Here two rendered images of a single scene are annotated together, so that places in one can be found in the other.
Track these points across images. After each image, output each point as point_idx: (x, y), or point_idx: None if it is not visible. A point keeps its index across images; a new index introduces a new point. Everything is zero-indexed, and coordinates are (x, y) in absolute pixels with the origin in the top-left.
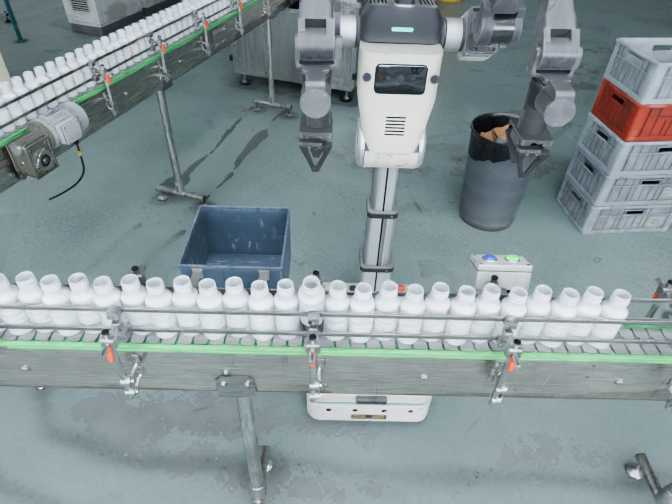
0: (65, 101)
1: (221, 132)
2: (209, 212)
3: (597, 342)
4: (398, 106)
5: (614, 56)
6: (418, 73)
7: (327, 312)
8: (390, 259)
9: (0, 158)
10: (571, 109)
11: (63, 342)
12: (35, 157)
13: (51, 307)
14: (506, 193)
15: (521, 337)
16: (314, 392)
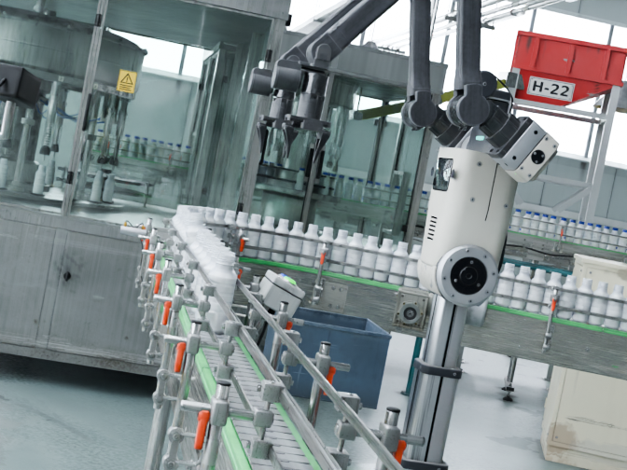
0: (499, 305)
1: None
2: (367, 328)
3: (198, 311)
4: (437, 204)
5: None
6: (448, 167)
7: (187, 245)
8: (421, 461)
9: (391, 298)
10: (275, 72)
11: (164, 262)
12: (402, 303)
13: (174, 228)
14: None
15: (193, 294)
16: (145, 315)
